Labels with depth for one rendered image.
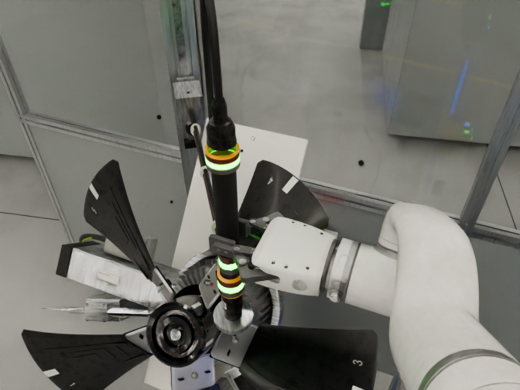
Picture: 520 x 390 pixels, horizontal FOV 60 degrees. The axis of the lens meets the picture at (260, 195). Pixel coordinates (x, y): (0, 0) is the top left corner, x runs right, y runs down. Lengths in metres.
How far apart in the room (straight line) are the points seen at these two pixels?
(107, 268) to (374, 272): 0.70
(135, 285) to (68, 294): 1.55
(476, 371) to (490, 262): 1.23
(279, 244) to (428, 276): 0.22
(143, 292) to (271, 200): 0.40
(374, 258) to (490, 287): 1.09
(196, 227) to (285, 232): 0.51
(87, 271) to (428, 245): 0.84
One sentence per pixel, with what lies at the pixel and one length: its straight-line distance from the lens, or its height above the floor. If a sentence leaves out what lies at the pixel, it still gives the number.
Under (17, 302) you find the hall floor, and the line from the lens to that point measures 2.70.
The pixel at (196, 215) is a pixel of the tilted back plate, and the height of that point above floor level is 1.18.
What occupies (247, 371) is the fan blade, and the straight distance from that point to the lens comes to 0.86.
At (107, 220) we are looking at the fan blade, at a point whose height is 1.29.
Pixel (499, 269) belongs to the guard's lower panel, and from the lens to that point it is 1.60.
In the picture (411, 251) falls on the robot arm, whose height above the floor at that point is 1.60.
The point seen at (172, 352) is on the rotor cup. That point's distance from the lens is 0.88.
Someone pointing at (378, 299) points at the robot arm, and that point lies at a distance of 0.60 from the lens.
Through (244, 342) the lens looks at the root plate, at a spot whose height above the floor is 1.18.
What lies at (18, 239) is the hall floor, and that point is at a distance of 3.03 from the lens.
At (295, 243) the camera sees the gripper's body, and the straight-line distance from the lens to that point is 0.62.
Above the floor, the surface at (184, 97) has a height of 1.39.
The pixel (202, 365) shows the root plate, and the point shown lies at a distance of 0.95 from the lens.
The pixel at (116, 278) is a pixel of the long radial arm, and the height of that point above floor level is 1.12.
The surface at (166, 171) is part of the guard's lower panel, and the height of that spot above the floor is 0.90.
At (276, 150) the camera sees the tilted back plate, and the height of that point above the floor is 1.33.
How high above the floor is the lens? 1.95
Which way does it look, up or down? 41 degrees down
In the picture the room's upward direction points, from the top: straight up
